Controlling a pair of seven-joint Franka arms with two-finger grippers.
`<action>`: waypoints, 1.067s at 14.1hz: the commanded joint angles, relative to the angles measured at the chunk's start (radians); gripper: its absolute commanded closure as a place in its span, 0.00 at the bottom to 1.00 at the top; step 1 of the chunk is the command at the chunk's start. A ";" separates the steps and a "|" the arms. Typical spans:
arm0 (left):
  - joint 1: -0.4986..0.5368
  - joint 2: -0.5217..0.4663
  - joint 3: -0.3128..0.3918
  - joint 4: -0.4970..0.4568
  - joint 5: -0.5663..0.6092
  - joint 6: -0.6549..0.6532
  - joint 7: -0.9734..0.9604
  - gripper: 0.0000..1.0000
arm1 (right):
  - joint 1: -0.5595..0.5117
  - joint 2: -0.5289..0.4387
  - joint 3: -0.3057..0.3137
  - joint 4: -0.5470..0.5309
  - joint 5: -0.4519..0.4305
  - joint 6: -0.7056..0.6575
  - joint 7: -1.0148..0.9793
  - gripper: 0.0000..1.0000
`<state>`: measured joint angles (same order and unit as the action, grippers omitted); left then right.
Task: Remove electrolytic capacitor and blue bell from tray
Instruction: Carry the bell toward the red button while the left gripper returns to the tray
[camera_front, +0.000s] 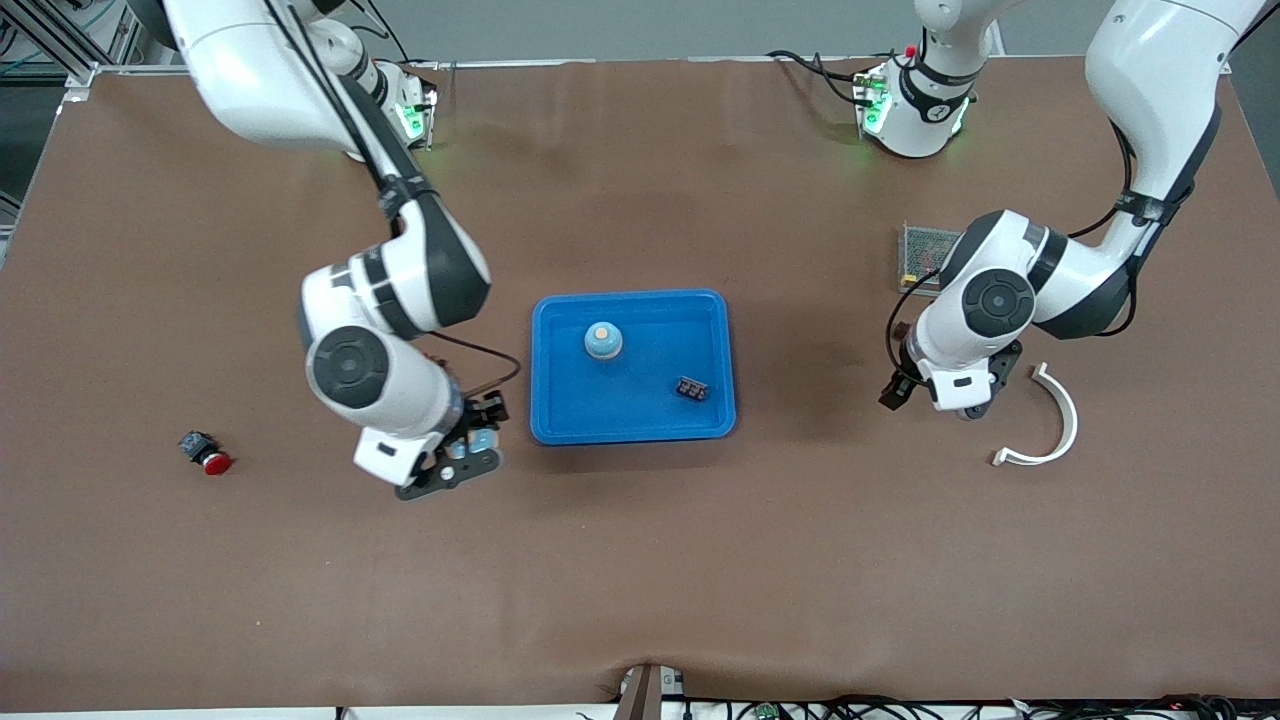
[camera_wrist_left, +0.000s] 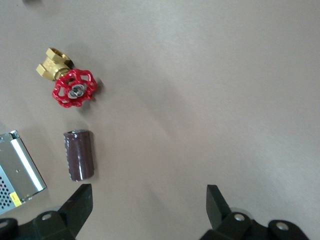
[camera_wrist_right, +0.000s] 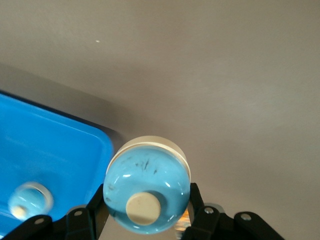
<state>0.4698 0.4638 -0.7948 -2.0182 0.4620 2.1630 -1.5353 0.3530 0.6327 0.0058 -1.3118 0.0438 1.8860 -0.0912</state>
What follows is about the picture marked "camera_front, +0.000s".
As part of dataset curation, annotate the metal mesh power supply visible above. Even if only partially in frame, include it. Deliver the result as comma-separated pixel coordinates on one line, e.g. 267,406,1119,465
899,223,966,297

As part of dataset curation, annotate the blue plastic tray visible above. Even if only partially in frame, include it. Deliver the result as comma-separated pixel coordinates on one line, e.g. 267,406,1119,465
530,289,738,446

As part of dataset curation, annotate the brown table mat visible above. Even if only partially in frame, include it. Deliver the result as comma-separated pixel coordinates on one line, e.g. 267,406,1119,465
0,55,1280,713

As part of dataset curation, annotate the red mushroom push button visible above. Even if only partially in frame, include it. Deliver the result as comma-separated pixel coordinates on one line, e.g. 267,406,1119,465
178,430,234,477

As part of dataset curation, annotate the white curved plastic bracket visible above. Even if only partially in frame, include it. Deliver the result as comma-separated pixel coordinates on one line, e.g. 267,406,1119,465
991,362,1080,468

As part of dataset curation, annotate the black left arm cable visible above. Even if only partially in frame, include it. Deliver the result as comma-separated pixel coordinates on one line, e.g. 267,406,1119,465
884,118,1201,386

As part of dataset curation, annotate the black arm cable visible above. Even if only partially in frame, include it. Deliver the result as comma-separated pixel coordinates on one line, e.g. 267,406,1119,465
884,118,1201,386
262,0,523,396

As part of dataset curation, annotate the black cable bundle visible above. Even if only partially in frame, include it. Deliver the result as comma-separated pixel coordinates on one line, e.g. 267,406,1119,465
690,693,1280,720

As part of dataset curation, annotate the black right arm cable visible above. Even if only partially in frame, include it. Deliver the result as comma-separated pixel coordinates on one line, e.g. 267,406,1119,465
262,0,523,396

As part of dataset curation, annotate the black left base cable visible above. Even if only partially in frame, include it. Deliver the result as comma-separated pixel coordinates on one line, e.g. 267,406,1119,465
768,48,873,106

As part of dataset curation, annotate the black base cable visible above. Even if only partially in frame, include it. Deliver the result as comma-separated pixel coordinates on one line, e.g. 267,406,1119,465
345,0,441,71
768,48,873,106

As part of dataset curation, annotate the black right base cable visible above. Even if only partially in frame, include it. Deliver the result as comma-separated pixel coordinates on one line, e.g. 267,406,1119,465
345,0,441,71

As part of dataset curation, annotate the aluminium frame post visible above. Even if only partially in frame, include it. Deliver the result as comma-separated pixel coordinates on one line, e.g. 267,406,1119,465
0,0,151,93

